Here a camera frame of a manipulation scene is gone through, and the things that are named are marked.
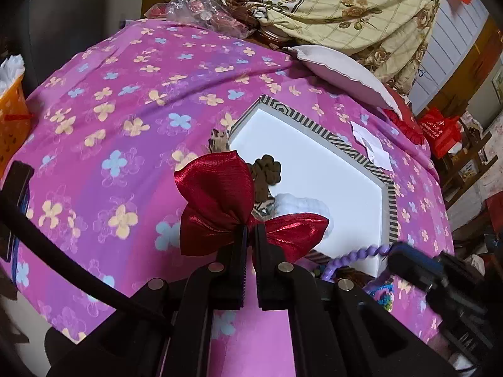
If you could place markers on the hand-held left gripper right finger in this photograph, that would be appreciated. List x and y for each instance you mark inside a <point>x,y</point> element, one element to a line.
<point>261,267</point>

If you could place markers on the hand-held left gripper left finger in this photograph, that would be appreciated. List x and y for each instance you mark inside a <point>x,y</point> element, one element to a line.
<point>239,267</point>

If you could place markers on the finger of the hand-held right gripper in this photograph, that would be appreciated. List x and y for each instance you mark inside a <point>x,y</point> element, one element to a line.
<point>412,265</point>

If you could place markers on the red satin hair bow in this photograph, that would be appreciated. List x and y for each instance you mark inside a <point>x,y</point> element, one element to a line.
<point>220,200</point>

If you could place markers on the white tray with striped rim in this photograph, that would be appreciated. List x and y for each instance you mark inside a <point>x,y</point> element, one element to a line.
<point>326,188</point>

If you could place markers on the white fluffy scrunchie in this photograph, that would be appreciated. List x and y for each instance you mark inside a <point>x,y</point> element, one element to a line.
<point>302,204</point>

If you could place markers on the brown scrunchie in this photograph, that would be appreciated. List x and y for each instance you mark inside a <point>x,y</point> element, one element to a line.
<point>265,174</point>

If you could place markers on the wooden shelf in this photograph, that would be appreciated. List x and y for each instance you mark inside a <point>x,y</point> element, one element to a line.
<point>463,161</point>

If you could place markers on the white paper sheet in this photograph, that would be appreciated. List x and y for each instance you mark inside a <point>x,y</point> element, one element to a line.
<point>371,145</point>

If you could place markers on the leopard print scrunchie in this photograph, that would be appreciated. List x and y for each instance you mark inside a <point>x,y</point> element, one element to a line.
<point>218,141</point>

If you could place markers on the red shopping bag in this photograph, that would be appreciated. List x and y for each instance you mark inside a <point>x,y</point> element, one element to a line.
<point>438,129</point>

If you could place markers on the red frilled cushion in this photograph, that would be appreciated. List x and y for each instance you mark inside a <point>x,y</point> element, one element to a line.
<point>402,121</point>

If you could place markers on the pink floral bed sheet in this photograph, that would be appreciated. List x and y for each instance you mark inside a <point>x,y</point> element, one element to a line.
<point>118,125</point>

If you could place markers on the pale pink pillow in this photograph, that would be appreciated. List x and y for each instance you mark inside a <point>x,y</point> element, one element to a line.
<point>346,72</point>

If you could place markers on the brown round tin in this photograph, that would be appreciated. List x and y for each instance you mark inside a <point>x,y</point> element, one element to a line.
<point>271,35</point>

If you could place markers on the beige floral quilt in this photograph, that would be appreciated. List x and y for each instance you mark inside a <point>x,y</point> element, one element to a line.
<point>353,11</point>

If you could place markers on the clear plastic bag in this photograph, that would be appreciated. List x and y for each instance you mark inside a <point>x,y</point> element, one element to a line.
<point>200,6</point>

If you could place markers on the orange plastic basket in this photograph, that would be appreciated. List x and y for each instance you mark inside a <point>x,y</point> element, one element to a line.
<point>13,118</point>

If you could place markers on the grey cabinet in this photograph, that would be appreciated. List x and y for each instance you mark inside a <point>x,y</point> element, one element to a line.
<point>66,19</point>

